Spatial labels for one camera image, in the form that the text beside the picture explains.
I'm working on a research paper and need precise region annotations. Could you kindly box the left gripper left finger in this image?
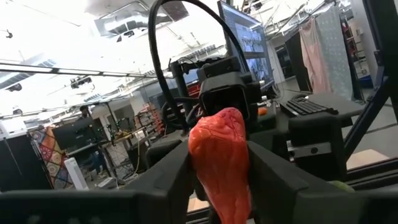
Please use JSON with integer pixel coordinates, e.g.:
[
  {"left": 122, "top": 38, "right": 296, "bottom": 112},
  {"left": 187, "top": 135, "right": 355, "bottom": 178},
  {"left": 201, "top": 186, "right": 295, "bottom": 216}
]
[{"left": 0, "top": 138, "right": 195, "bottom": 224}]

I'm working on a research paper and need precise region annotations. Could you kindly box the pink hanging cloth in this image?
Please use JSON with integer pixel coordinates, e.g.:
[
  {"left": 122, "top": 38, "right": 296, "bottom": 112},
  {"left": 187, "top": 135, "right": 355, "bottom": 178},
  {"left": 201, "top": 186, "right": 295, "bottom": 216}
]
[{"left": 297, "top": 17, "right": 333, "bottom": 94}]

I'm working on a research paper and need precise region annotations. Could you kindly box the shelf with red bins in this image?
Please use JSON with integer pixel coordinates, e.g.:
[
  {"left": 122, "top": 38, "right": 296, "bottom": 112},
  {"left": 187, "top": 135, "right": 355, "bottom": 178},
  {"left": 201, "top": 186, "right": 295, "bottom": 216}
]
[{"left": 136, "top": 103, "right": 165, "bottom": 135}]

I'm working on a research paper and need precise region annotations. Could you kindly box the white box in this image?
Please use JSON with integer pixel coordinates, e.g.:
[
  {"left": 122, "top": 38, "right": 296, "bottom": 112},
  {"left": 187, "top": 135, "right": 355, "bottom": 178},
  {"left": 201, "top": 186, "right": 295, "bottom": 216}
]
[{"left": 63, "top": 157, "right": 90, "bottom": 191}]

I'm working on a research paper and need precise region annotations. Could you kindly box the black metal table frame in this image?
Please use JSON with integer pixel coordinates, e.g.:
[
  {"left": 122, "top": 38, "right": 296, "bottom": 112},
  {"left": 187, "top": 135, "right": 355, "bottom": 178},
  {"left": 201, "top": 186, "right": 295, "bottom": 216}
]
[{"left": 341, "top": 0, "right": 398, "bottom": 191}]

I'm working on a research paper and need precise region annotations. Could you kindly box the black partition panel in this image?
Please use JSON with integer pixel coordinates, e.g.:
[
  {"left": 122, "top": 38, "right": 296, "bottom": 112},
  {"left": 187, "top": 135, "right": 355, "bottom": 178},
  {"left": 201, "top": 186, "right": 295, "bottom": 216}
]
[{"left": 0, "top": 133, "right": 52, "bottom": 192}]

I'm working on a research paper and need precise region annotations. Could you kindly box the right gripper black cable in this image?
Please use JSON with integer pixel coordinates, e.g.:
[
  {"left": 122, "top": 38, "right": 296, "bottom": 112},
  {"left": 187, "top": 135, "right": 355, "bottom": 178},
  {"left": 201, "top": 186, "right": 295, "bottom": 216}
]
[{"left": 147, "top": 0, "right": 249, "bottom": 131}]

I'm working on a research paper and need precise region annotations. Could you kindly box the ceiling-mounted camera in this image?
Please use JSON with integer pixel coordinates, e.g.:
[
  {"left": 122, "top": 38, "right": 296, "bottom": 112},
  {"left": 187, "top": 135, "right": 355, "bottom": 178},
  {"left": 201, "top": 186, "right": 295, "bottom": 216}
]
[{"left": 69, "top": 75, "right": 93, "bottom": 90}]

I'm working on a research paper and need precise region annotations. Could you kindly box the black computer monitor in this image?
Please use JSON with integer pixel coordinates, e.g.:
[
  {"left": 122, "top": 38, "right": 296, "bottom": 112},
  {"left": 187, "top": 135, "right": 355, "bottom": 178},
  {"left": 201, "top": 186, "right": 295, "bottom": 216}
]
[{"left": 216, "top": 0, "right": 275, "bottom": 91}]

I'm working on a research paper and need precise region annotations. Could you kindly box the person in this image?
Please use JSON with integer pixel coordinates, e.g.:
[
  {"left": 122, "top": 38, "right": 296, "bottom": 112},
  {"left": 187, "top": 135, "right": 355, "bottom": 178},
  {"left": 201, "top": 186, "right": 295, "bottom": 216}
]
[{"left": 76, "top": 105, "right": 91, "bottom": 122}]

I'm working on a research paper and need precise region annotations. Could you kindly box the black keyboard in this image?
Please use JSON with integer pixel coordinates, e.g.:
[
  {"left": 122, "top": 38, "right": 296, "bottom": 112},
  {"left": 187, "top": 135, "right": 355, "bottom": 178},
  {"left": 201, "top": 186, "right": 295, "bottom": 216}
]
[{"left": 279, "top": 95, "right": 340, "bottom": 117}]

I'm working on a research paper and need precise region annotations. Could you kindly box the grey dotted hanging cloth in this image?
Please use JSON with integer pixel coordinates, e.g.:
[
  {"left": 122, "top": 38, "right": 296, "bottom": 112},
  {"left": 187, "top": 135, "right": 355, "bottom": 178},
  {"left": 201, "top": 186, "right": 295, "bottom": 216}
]
[{"left": 314, "top": 5, "right": 354, "bottom": 101}]

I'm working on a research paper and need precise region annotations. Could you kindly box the colourful patterned cloth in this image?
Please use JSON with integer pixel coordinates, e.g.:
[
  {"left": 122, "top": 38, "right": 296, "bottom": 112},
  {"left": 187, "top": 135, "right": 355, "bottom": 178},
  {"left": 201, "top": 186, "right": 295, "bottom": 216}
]
[{"left": 29, "top": 125, "right": 76, "bottom": 190}]

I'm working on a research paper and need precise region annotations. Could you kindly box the green pear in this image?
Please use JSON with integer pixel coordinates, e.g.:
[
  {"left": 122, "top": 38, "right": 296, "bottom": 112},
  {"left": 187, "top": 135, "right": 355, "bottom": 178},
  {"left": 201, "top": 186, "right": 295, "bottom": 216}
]
[{"left": 328, "top": 180, "right": 356, "bottom": 194}]

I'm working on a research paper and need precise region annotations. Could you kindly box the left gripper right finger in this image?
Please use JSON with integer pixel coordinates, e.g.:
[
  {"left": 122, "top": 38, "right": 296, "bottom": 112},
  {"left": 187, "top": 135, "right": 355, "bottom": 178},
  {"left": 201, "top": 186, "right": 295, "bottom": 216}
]
[{"left": 248, "top": 141, "right": 398, "bottom": 224}]

